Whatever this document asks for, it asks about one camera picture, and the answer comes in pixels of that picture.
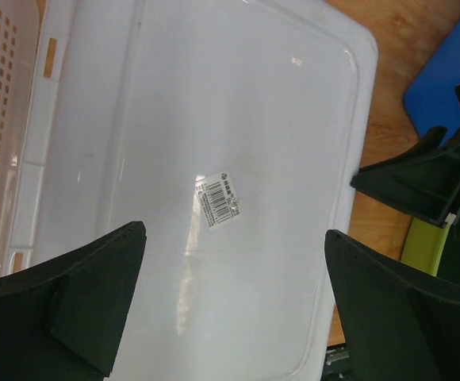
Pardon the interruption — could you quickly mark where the blue plastic tub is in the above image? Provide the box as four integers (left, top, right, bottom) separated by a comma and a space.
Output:
403, 20, 460, 140

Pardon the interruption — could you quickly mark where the lime green plastic tub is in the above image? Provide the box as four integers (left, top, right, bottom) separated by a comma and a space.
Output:
401, 218, 450, 276

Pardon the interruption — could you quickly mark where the large white plastic tub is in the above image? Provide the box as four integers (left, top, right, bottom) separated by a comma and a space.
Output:
6, 1, 378, 380

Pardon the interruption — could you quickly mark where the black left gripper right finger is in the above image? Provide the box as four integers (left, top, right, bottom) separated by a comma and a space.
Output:
324, 229, 460, 380

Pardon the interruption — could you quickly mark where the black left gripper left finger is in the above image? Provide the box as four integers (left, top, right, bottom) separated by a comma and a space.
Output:
0, 221, 147, 380

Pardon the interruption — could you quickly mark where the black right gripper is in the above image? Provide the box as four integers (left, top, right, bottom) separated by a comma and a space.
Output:
351, 85, 460, 227

